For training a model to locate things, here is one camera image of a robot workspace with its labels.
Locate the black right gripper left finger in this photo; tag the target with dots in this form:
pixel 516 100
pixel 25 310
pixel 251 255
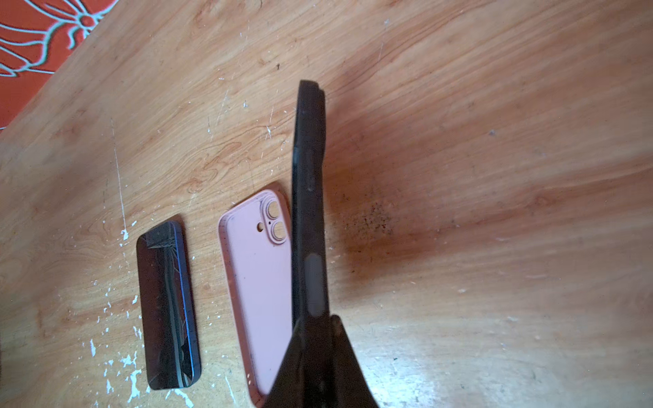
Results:
pixel 288 388

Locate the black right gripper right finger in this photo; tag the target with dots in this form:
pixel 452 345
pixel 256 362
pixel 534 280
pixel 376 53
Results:
pixel 350 388

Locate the pink phone case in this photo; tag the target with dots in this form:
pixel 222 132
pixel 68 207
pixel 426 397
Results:
pixel 256 249

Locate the black smartphone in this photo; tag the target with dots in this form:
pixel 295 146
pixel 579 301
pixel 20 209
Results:
pixel 309 276

